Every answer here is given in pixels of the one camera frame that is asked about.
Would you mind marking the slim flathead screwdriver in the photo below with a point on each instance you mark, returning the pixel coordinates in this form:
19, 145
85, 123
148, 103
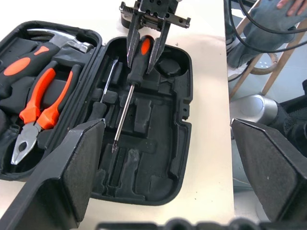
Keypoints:
110, 79

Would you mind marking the silver metal cylinder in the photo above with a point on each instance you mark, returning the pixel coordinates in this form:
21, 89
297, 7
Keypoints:
254, 107

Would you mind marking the black plastic tool case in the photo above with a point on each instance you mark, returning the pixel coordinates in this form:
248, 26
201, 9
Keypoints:
153, 143

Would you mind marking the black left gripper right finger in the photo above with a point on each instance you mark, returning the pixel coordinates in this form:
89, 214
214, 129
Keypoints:
275, 167

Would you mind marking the white striped sneaker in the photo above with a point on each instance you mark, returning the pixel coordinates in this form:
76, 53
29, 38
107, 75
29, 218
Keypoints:
231, 45

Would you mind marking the black orange claw hammer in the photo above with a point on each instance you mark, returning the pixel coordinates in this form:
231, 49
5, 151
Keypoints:
14, 69

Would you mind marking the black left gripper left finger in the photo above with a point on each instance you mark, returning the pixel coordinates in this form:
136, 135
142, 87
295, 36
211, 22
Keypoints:
60, 172

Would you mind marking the wooden stool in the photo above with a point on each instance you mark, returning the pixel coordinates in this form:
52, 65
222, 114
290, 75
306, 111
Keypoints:
283, 62

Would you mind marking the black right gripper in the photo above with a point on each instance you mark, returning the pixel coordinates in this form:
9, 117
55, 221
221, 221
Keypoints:
153, 12

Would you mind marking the black orange Phillips screwdriver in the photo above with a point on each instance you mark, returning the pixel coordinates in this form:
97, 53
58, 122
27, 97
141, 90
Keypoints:
138, 69

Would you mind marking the person's bare hand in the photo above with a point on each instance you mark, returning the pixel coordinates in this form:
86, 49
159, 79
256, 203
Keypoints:
292, 6

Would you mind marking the black robot body part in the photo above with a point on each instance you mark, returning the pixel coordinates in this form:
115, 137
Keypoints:
292, 115

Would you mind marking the person's leg in jeans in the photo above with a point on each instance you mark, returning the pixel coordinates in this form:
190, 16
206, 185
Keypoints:
263, 21

